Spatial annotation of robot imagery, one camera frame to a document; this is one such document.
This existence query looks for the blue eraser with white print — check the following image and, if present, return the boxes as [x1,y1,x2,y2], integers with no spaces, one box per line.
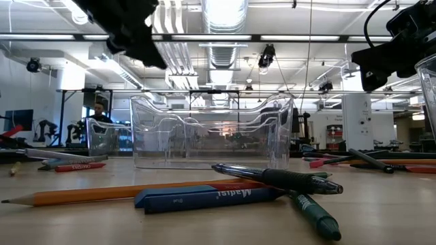
[134,184,285,215]

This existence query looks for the red shelf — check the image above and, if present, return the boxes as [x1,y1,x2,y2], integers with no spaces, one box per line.
[326,124,345,150]

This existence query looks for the black overhead light bar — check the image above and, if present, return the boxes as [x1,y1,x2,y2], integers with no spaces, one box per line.
[0,32,436,44]

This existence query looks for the dark pen with black grip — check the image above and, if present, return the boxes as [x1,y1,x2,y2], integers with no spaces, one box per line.
[211,162,344,195]

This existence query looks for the clear plastic bin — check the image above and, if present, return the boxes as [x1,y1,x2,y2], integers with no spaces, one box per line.
[85,112,187,159]
[183,114,274,160]
[129,93,294,170]
[414,52,436,146]

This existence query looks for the person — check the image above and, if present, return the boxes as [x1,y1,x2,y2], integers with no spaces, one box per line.
[84,101,114,125]

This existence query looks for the green pencil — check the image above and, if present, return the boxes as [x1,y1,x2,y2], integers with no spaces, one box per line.
[306,171,333,180]

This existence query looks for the black background machine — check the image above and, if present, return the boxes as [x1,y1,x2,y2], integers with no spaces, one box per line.
[292,108,313,153]

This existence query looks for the red crayon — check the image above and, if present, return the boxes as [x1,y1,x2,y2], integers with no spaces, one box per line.
[206,181,268,192]
[54,162,107,174]

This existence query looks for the white square pillar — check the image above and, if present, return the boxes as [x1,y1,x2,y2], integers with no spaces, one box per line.
[341,93,375,152]

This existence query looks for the green pen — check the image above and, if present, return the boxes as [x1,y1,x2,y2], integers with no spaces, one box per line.
[288,189,343,242]

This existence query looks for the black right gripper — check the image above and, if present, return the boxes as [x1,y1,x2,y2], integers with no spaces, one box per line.
[352,32,436,92]

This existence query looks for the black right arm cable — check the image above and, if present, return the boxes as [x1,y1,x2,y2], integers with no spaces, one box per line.
[362,0,393,48]

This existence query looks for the silver air duct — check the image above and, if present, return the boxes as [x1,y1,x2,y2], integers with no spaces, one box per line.
[200,0,250,71]

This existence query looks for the grey pencil with pink eraser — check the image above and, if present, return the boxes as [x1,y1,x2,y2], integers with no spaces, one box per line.
[309,150,389,169]

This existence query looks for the dark monitor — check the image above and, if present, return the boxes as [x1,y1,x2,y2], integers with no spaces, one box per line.
[3,109,34,133]

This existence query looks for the pale grey-blue pen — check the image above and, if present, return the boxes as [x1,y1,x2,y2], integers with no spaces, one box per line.
[24,148,88,161]

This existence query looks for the black ceiling spotlight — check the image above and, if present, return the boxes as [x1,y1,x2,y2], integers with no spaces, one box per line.
[257,43,277,69]
[25,56,42,74]

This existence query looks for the grey crayon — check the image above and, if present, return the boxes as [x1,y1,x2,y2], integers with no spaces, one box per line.
[66,154,109,165]

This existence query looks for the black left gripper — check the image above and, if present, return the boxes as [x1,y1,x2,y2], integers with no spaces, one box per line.
[89,15,168,70]

